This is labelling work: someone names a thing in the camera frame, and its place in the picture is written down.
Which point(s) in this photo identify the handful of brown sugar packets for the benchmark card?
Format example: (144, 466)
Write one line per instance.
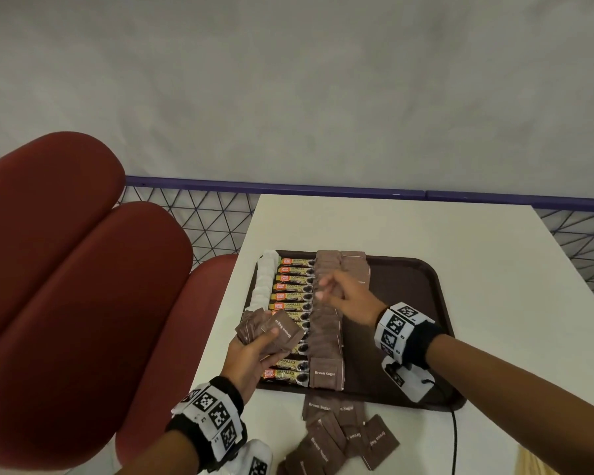
(272, 331)

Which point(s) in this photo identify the brown paper sugar sachet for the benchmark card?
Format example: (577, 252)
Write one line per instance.
(356, 263)
(354, 254)
(362, 274)

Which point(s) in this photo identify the person's right forearm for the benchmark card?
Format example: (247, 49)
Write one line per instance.
(515, 390)

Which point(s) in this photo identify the row of brown sugar packets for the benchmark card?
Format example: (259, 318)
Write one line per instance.
(326, 351)

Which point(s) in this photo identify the row of gold coffee sachets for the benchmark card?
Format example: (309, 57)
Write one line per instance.
(292, 291)

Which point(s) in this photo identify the right marker wristband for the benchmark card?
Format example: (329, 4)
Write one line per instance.
(401, 333)

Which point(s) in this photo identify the person's left hand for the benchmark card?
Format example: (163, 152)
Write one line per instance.
(242, 366)

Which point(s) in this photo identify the pile of brown sugar packets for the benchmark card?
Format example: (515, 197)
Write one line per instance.
(326, 445)

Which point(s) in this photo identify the brown plastic tray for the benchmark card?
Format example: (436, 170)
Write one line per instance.
(406, 291)

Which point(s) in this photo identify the white tea bag green tag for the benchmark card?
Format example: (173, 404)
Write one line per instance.
(270, 256)

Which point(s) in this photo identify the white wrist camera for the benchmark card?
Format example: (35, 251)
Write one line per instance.
(411, 380)
(252, 460)

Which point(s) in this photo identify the red padded chair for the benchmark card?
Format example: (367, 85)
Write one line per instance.
(54, 291)

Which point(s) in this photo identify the person's left forearm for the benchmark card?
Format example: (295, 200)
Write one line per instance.
(163, 455)

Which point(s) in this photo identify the bundle of wooden stirrers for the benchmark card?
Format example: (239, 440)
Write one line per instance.
(537, 462)

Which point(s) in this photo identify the person's right hand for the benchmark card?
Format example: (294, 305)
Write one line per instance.
(356, 299)

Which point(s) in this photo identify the left marker wristband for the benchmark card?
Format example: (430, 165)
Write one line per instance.
(210, 410)

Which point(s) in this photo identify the marker wristband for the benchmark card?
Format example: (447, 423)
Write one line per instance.
(210, 410)
(401, 333)

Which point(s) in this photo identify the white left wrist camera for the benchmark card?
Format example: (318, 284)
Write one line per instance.
(252, 460)

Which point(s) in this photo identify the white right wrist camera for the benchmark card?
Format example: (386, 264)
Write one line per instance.
(411, 380)

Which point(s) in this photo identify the row of white tea bags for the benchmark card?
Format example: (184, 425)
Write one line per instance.
(260, 286)

